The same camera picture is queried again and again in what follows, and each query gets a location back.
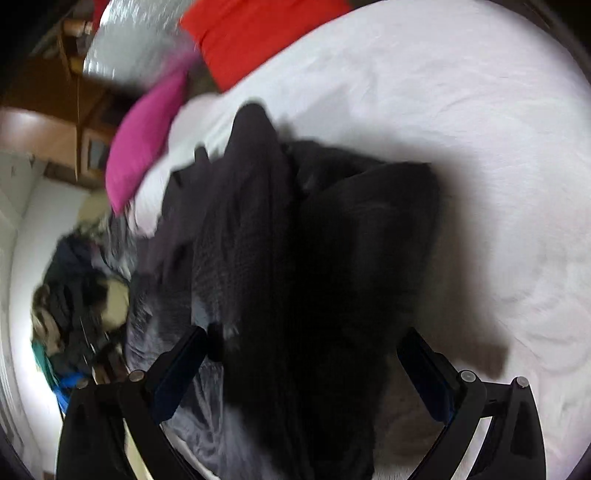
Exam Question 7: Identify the red pillow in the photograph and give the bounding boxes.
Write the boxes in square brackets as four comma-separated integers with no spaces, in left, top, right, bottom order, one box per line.
[179,0,352,92]

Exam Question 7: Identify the brown wooden wardrobe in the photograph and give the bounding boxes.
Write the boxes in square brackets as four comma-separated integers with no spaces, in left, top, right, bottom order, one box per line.
[1,18,134,189]

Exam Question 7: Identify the pile of mixed clothes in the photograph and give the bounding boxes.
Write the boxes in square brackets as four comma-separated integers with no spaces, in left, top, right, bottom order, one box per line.
[31,190,137,390]

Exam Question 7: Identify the dark grey padded jacket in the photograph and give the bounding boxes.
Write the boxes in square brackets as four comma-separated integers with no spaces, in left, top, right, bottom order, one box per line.
[127,103,440,479]

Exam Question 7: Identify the magenta pillow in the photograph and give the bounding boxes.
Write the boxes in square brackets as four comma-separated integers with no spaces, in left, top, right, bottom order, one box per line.
[105,71,187,215]

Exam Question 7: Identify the white quilted bedspread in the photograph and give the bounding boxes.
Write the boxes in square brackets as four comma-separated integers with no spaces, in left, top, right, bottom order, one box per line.
[128,1,590,479]

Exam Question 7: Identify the blue sleeve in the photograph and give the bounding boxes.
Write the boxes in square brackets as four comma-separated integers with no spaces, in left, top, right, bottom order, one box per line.
[52,373,88,415]

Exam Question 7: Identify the silver foil insulation sheet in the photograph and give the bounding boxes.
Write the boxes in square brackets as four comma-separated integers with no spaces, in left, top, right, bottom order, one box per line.
[83,0,200,91]

